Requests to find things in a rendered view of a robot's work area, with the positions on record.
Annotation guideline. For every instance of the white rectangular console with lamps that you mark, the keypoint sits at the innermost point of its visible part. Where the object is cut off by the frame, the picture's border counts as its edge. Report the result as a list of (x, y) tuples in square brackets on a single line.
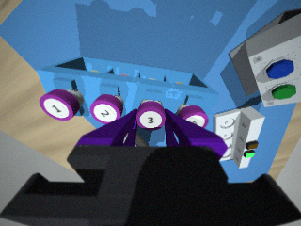
[(240, 129)]

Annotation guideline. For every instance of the blue work mat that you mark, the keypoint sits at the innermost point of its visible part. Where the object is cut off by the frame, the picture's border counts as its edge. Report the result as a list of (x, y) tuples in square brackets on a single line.
[(193, 36)]

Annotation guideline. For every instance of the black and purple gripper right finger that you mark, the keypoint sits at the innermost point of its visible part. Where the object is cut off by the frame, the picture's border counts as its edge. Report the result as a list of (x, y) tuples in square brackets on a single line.
[(190, 134)]

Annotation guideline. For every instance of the grey key panel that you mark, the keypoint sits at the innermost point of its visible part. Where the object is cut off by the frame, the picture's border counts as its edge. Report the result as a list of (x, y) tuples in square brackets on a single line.
[(274, 53)]

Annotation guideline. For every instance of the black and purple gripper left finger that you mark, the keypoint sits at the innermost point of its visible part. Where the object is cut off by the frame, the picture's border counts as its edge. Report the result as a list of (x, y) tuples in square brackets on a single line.
[(114, 132)]

